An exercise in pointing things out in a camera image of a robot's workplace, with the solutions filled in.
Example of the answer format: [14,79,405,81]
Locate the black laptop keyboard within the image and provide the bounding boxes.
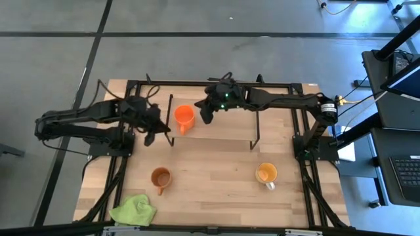
[388,155,420,203]

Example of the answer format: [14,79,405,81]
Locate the black monitor screen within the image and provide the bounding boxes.
[380,65,420,99]

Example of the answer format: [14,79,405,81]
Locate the wooden shelf with black frame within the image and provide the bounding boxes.
[165,94,261,151]

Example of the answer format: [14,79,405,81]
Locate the black side cart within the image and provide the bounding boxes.
[360,49,420,207]

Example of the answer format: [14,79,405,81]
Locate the bright orange mug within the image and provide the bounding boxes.
[173,104,196,136]

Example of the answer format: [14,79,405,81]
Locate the brown orange mug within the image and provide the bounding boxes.
[150,167,173,197]

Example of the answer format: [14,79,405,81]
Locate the yellow network cable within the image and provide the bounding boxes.
[336,94,365,106]

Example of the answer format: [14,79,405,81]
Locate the yellow floor cable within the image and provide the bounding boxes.
[316,0,357,16]

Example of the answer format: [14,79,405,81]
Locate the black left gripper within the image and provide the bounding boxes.
[126,96,171,148]

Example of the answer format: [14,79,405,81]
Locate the black diagonal rig post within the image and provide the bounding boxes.
[375,24,420,60]

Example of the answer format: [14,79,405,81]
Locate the yellow mug with white handle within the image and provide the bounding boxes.
[255,162,278,191]

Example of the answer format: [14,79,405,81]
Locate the green cloth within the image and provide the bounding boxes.
[109,193,158,227]

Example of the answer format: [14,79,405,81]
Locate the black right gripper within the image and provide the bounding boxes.
[194,81,244,125]

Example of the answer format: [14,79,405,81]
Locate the white paper sheet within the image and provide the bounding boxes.
[337,126,356,163]

